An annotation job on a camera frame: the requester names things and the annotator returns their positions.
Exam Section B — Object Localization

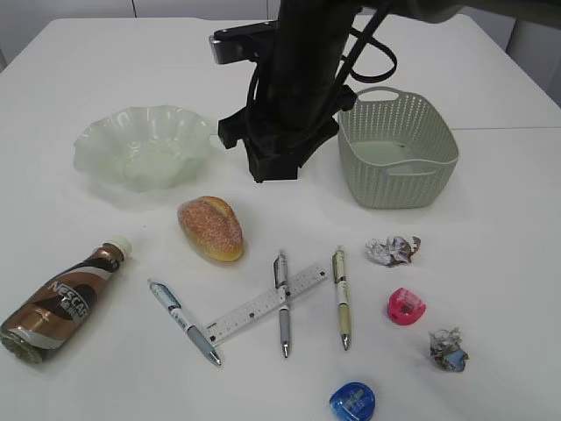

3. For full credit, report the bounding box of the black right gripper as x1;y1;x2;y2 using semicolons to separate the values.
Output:
218;65;356;170

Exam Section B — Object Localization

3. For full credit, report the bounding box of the sugared bread roll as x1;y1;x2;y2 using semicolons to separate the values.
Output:
177;196;244;262

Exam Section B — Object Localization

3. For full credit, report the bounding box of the paper ball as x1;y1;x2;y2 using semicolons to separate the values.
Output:
365;236;422;268
429;327;469;373

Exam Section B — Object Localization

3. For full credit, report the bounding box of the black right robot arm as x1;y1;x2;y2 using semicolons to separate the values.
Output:
209;1;560;182

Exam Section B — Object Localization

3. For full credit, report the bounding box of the black mesh pen holder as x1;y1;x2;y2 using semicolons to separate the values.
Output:
247;151;298;183

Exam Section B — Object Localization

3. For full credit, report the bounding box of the green plastic woven basket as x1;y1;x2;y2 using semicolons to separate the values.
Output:
337;87;459;210

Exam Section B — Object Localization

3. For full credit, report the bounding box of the green wavy glass plate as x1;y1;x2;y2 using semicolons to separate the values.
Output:
74;105;217;192

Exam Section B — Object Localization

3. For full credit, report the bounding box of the olive green ballpoint pen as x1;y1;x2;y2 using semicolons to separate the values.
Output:
331;246;352;351

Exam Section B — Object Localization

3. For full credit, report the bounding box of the blue grey ballpoint pen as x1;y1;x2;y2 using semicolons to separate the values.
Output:
147;278;222;367

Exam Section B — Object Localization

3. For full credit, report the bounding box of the pink pencil sharpener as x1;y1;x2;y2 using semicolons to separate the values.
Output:
387;288;427;325

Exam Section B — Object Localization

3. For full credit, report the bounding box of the blue pencil sharpener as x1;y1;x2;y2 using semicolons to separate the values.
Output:
329;382;376;421

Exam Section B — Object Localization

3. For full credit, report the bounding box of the clear plastic ruler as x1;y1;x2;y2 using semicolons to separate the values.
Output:
205;263;330;346

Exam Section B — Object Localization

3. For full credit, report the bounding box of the brown Nescafe coffee bottle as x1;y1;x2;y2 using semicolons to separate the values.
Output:
1;236;132;364

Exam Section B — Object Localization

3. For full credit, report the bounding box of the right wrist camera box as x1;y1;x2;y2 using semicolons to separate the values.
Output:
209;21;278;65

